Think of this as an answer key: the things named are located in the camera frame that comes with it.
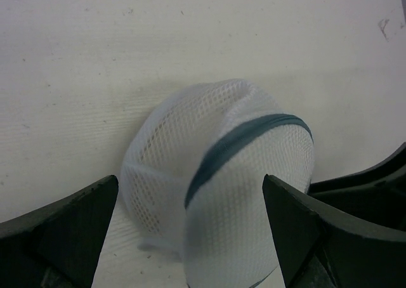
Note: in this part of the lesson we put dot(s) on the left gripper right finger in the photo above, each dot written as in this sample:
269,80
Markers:
344,232

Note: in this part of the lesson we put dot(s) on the white mesh laundry bag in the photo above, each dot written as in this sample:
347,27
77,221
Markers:
192,179

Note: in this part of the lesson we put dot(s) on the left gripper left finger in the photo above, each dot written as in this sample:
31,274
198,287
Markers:
59,245

